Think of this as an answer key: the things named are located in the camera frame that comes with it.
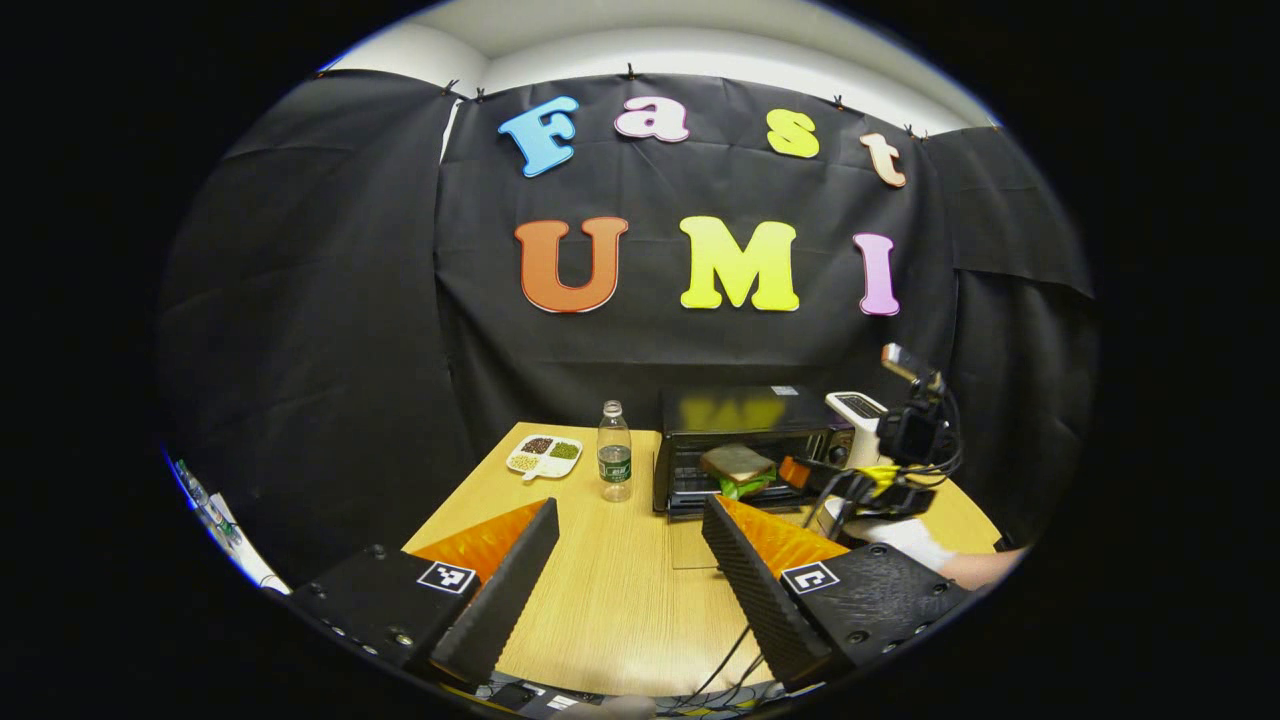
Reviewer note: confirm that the row of black cloth clips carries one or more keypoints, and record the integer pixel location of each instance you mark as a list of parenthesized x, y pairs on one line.
[(630, 71)]

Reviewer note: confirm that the black device with white label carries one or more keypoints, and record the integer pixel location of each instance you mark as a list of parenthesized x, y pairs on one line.
[(510, 695)]

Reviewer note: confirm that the white toaster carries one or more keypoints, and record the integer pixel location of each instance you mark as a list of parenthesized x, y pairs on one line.
[(860, 425)]

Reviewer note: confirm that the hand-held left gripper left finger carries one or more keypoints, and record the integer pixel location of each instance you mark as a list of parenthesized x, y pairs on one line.
[(500, 605)]

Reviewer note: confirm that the white and green clutter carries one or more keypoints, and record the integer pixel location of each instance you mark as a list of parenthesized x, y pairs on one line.
[(215, 515)]

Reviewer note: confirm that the black electric oven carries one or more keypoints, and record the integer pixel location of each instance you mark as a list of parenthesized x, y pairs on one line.
[(740, 410)]

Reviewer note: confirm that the clear water bottle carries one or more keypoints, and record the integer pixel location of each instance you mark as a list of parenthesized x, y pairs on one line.
[(615, 465)]

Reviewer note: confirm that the white divided plate of beans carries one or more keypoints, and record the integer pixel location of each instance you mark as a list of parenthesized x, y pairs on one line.
[(545, 470)]

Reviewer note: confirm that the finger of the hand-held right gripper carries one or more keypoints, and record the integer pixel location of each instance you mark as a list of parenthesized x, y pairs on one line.
[(793, 472)]

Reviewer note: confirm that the lettuce sandwich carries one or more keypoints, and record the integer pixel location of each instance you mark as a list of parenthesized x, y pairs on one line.
[(738, 462)]

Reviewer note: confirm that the black backdrop cloth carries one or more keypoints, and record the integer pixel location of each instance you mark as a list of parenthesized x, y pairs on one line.
[(330, 350)]

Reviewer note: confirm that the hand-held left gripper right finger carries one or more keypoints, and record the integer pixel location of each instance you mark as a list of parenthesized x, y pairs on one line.
[(765, 605)]

